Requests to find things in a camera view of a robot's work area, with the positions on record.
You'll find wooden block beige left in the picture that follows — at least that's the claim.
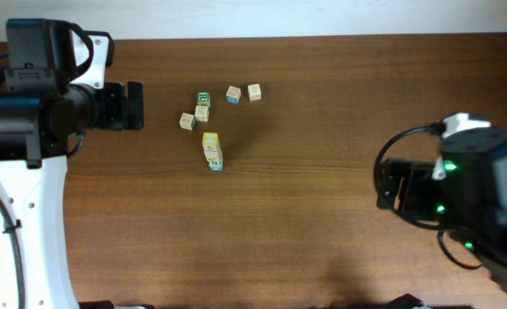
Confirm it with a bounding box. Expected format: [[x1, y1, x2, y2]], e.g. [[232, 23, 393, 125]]
[[179, 112, 196, 130]]

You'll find wooden block beige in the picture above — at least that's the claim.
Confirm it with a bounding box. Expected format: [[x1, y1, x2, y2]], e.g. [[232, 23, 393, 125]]
[[195, 105, 209, 122], [179, 112, 196, 130]]

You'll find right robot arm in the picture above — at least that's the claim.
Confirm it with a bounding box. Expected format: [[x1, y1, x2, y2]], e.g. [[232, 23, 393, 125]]
[[373, 124, 507, 293]]

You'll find plain wooden block top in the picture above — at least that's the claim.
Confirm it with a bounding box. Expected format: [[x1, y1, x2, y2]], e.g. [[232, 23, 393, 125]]
[[248, 83, 262, 101]]

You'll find wooden block blue edge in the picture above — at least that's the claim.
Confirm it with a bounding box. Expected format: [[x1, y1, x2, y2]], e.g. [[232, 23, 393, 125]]
[[204, 149, 223, 161]]

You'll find small wooden block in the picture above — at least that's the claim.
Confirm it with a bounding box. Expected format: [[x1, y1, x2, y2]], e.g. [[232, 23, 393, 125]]
[[202, 132, 220, 152]]

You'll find wooden block green R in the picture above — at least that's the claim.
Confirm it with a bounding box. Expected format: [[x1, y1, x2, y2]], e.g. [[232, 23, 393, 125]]
[[196, 92, 211, 107]]

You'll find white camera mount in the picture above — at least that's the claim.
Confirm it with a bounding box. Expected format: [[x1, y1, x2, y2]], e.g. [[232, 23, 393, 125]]
[[72, 31, 114, 89], [432, 112, 491, 180]]

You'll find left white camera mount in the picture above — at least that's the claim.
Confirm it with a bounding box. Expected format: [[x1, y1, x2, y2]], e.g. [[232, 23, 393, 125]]
[[72, 31, 114, 89]]

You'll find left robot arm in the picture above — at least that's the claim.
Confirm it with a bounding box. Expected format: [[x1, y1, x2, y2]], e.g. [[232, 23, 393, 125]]
[[0, 19, 144, 308]]

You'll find wooden block blue face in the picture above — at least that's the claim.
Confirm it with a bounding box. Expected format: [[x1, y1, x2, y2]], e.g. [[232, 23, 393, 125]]
[[226, 86, 241, 105]]

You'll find wooden block green side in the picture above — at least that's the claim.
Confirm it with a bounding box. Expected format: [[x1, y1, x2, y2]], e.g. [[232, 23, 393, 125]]
[[208, 159, 223, 167]]

